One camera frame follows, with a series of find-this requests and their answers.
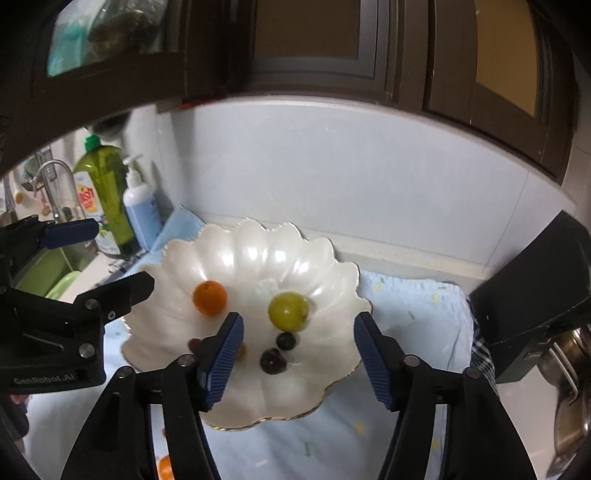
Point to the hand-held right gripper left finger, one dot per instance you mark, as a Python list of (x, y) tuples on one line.
[(224, 362)]

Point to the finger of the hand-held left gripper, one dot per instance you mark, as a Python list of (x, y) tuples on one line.
[(55, 327), (69, 233)]

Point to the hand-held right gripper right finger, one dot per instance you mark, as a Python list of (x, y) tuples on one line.
[(376, 364)]

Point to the brown longan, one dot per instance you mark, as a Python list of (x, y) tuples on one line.
[(242, 351)]

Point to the large dark purple grape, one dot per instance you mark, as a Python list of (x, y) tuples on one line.
[(273, 361)]

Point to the orange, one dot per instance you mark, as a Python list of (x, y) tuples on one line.
[(165, 467), (210, 298)]

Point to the small dark blue grape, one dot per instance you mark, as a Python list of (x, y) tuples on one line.
[(286, 340)]

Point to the green round fruit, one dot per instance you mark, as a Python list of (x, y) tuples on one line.
[(289, 311)]

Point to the white scalloped bowl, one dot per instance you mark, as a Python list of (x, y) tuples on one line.
[(258, 267)]

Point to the green plastic basin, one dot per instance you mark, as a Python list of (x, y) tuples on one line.
[(62, 286)]

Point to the light blue towel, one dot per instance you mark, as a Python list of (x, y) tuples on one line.
[(415, 332)]

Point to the green dish soap bottle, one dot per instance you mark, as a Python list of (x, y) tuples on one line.
[(108, 198)]

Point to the steel sink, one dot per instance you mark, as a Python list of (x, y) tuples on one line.
[(32, 272)]

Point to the tall steel faucet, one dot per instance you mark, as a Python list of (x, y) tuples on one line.
[(55, 168)]

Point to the blue pump bottle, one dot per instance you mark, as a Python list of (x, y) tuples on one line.
[(141, 207)]

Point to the grey checked cloth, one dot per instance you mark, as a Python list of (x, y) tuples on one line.
[(482, 350)]

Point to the black knife block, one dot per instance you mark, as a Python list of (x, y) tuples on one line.
[(531, 300)]

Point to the teal plastic package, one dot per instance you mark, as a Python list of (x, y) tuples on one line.
[(62, 46)]

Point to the steel pot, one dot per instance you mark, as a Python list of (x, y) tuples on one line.
[(570, 415)]

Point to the brown window frame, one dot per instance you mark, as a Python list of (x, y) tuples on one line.
[(314, 37)]

